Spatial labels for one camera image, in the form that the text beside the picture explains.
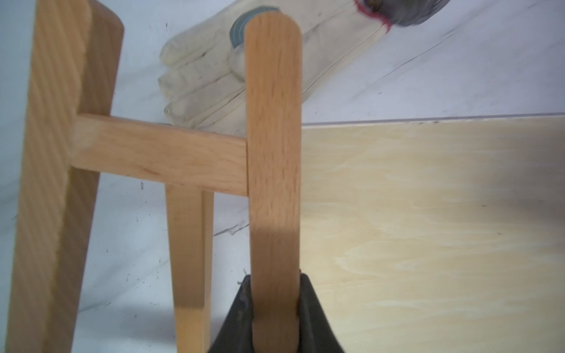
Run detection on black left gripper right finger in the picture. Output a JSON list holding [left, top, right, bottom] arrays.
[[298, 273, 344, 353]]

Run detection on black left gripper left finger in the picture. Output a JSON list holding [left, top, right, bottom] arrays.
[[208, 275, 254, 353]]

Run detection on light plywood board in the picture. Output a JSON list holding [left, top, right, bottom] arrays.
[[301, 116, 564, 352]]

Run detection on wooden easel frame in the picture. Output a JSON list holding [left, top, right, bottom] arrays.
[[5, 1, 302, 352]]

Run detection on cream work glove on table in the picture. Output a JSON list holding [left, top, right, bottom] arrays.
[[158, 0, 445, 137]]

